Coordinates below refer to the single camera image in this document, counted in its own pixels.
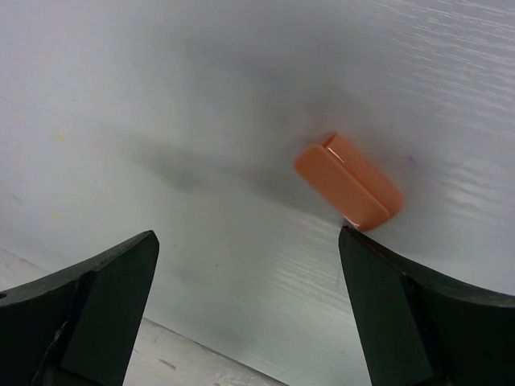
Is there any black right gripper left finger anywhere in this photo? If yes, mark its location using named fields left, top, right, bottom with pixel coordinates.
left=1, top=231, right=159, bottom=385

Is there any orange highlighter cap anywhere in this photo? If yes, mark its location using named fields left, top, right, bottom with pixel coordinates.
left=295, top=133, right=404, bottom=232

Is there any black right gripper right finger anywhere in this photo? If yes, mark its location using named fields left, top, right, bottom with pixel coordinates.
left=339, top=226, right=514, bottom=385

